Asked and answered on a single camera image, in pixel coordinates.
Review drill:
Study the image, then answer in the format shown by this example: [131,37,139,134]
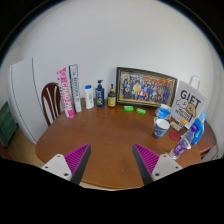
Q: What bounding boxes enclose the white paper gift bag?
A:
[170,75,207,130]

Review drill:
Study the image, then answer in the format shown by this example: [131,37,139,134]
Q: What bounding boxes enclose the dark blue pump bottle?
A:
[95,79,106,108]

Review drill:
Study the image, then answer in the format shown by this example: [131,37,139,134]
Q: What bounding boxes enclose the white cabinet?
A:
[7,57,49,145]

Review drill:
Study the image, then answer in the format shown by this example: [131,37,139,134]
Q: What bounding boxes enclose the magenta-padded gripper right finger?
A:
[132,143,184,186]

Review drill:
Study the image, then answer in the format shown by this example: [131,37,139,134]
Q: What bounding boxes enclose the starry print paper cup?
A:
[153,118,171,140]

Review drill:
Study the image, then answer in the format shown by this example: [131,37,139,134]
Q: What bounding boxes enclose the clear purple-label water bottle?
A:
[168,124,195,161]

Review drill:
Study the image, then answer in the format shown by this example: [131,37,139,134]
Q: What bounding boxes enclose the small beige packet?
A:
[169,120,183,132]

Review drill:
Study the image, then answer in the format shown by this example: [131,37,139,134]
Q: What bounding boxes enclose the blue tissue pack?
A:
[154,103,173,121]

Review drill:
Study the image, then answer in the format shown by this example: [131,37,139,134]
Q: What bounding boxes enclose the blue detergent bottle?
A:
[190,111,208,146]

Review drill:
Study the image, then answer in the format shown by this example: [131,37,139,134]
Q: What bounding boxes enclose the tall green white box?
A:
[68,63,83,114]

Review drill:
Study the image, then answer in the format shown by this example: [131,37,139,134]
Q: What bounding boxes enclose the tall pink white box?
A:
[56,67,75,120]

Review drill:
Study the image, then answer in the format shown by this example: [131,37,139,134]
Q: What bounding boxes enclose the white bottle blue cap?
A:
[84,84,95,110]

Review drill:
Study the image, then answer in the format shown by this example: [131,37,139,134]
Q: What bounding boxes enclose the flat round red coaster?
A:
[168,131,181,142]

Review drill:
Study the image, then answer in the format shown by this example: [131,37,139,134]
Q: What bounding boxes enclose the brown wooden chair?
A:
[41,82,64,127]

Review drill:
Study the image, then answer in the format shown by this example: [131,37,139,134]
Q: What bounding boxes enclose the framed group photo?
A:
[115,66,179,109]

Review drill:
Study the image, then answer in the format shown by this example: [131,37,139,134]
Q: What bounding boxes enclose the amber black pump bottle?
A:
[107,83,117,108]

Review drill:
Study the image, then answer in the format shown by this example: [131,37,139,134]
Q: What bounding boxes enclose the dark green crate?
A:
[0,101,19,148]

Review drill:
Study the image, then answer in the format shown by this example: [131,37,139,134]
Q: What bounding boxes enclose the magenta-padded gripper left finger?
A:
[40,143,92,186]

